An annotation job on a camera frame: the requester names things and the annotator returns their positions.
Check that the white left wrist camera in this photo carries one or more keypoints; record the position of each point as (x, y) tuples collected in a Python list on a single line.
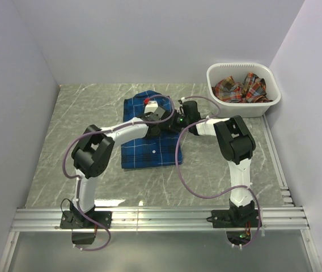
[(150, 106)]

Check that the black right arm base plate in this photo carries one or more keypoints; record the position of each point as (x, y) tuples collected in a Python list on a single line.
[(223, 219)]

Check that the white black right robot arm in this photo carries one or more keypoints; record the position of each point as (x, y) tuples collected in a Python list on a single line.
[(236, 144)]

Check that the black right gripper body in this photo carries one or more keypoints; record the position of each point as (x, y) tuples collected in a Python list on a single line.
[(180, 121)]

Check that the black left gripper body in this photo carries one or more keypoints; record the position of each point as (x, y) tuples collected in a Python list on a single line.
[(157, 134)]

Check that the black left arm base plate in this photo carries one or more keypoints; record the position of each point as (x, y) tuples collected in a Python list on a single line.
[(73, 219)]

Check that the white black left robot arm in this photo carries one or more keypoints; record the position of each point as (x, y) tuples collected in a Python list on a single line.
[(94, 148)]

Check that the red plaid shirt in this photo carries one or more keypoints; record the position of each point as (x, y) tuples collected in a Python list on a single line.
[(251, 90)]

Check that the white plastic laundry basket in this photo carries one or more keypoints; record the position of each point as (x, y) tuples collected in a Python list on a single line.
[(238, 70)]

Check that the aluminium mounting rail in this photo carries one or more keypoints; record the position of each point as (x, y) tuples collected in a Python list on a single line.
[(158, 219)]

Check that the blue plaid long sleeve shirt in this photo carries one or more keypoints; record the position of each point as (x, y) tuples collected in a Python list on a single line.
[(150, 152)]

